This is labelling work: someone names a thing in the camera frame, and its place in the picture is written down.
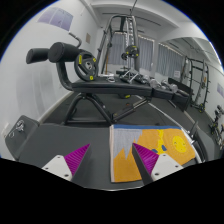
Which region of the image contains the metal cable handle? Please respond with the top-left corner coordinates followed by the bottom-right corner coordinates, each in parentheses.
top-left (119, 69), bottom-right (141, 84)

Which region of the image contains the small black yellow weight plate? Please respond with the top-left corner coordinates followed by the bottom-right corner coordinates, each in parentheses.
top-left (121, 44), bottom-right (140, 61)

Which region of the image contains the black yellow exercise machine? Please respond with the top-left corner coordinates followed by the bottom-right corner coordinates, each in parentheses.
top-left (209, 104), bottom-right (224, 148)

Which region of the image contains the white wall outlet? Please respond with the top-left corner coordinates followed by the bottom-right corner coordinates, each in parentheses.
top-left (1, 123), bottom-right (11, 138)

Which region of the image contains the black squat rack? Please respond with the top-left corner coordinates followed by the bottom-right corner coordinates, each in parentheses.
top-left (181, 56), bottom-right (210, 114)

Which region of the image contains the black padded weight bench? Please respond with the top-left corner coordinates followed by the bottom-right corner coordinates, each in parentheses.
top-left (4, 114), bottom-right (208, 191)

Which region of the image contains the small purple wall poster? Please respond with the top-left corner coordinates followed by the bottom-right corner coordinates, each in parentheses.
top-left (216, 83), bottom-right (224, 98)

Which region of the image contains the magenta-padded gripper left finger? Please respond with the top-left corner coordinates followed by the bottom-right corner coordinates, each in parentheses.
top-left (42, 143), bottom-right (92, 183)

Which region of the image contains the black bench with leg rollers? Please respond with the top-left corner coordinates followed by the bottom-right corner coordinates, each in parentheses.
top-left (25, 31), bottom-right (192, 126)

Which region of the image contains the black box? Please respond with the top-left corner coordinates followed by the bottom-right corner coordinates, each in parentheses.
top-left (168, 77), bottom-right (193, 111)

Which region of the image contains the grey cable machine frame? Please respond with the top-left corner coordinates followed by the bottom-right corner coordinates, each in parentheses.
top-left (96, 13), bottom-right (143, 78)

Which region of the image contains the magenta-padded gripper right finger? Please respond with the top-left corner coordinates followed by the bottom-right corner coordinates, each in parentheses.
top-left (131, 143), bottom-right (185, 185)

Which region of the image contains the grey window curtain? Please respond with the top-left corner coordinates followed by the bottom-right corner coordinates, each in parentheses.
top-left (156, 43), bottom-right (184, 78)
top-left (109, 33), bottom-right (155, 71)

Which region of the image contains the orange and blue printed towel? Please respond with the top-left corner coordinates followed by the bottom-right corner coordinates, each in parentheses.
top-left (109, 124), bottom-right (198, 184)

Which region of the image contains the chrome dumbbell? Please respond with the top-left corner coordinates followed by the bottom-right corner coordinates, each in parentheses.
top-left (143, 76), bottom-right (161, 89)
top-left (161, 79), bottom-right (180, 95)

